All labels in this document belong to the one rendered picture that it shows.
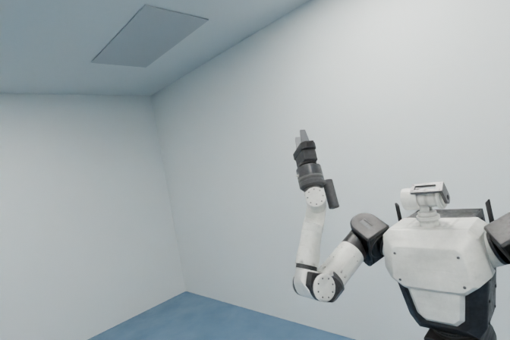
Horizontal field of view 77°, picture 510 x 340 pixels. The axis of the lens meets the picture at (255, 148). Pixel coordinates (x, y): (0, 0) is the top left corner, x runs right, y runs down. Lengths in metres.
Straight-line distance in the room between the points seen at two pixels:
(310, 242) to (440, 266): 0.35
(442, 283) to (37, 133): 4.13
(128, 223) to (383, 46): 3.65
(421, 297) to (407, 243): 0.15
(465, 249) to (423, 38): 1.73
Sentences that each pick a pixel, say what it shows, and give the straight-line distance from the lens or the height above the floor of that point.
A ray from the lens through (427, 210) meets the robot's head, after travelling 1.07.
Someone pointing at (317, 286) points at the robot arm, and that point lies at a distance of 1.01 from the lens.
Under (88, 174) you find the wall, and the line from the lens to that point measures 4.47.
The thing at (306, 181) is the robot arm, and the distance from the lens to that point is 1.07.
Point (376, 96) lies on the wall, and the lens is 2.57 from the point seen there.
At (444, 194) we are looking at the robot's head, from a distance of 1.04.
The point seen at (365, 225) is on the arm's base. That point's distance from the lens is 1.16.
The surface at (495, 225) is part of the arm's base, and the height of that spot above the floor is 1.37.
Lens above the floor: 1.65
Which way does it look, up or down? 2 degrees up
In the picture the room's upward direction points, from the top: 11 degrees counter-clockwise
